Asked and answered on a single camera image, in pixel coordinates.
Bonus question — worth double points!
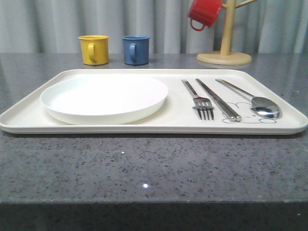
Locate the silver fork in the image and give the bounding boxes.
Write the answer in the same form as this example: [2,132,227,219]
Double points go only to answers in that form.
[181,79,214,121]

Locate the white round plate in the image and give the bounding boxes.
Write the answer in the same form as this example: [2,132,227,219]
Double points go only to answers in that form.
[40,75,168,125]

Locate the silver spoon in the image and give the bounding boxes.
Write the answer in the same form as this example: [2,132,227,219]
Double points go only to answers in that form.
[215,78,282,119]

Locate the cream rabbit serving tray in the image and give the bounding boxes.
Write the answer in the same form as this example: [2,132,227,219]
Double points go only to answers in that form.
[0,69,308,135]

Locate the blue mug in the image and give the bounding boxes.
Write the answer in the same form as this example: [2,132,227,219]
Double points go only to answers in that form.
[122,36,150,65]

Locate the yellow mug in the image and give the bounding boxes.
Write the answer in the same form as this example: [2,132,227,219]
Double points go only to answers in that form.
[78,35,109,65]

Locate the wooden mug tree stand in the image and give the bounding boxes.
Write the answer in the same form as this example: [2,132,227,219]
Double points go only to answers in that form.
[196,0,254,65]

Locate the red mug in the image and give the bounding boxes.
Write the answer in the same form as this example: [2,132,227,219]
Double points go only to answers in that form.
[188,0,223,31]

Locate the grey curtain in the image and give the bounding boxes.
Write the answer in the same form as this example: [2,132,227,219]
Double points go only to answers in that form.
[0,0,308,53]

